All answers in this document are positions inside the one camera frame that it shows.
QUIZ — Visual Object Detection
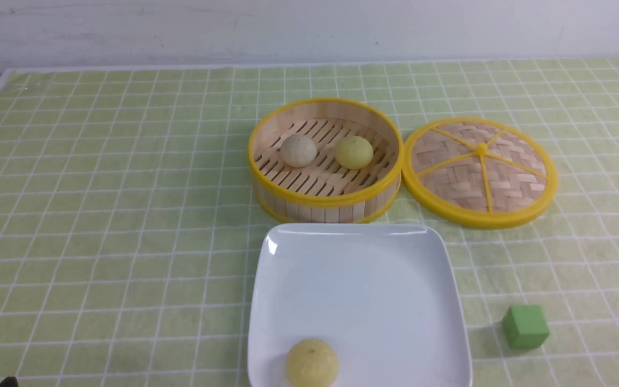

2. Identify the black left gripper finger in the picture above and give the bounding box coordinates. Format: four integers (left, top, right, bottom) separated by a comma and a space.
0, 376, 19, 387

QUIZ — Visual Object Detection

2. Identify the green cube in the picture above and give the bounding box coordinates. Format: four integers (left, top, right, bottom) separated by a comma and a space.
501, 305, 550, 350

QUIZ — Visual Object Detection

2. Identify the yellow steamed bun front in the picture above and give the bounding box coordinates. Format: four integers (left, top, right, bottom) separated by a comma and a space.
285, 339, 339, 386

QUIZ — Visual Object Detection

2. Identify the white steamed bun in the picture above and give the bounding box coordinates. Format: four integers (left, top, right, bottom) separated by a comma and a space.
279, 134, 318, 168

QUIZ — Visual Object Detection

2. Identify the green checked tablecloth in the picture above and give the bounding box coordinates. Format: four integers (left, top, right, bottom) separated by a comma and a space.
0, 58, 619, 386

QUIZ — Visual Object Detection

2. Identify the yellow steamed bun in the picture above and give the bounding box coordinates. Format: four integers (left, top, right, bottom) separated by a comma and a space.
335, 135, 374, 170
285, 339, 339, 386

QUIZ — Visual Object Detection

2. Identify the woven bamboo steamer lid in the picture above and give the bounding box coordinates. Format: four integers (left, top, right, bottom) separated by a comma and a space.
402, 117, 558, 230

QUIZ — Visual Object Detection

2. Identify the bamboo steamer basket yellow rim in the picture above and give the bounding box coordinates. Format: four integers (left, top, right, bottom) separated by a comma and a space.
247, 98, 405, 223

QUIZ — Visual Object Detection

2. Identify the white square plate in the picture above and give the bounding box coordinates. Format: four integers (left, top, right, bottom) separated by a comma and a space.
247, 224, 473, 386

